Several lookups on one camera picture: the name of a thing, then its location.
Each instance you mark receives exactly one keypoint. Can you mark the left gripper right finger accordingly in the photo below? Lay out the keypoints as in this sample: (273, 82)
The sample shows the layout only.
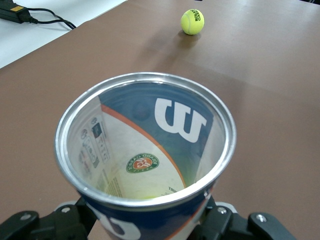
(240, 227)

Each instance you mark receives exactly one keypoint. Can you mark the brown table cover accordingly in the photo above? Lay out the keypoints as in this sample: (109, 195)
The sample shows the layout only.
(275, 100)

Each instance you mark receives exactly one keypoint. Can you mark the yellow tennis ball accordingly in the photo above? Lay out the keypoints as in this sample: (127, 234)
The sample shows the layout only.
(192, 22)

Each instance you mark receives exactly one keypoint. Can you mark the Wilson tennis ball can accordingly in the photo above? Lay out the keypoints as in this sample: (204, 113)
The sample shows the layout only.
(140, 140)

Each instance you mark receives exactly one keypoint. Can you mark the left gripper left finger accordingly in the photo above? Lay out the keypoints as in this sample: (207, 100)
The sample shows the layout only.
(50, 225)

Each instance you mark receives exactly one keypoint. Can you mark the black power adapter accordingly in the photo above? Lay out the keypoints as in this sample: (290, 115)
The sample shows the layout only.
(12, 11)

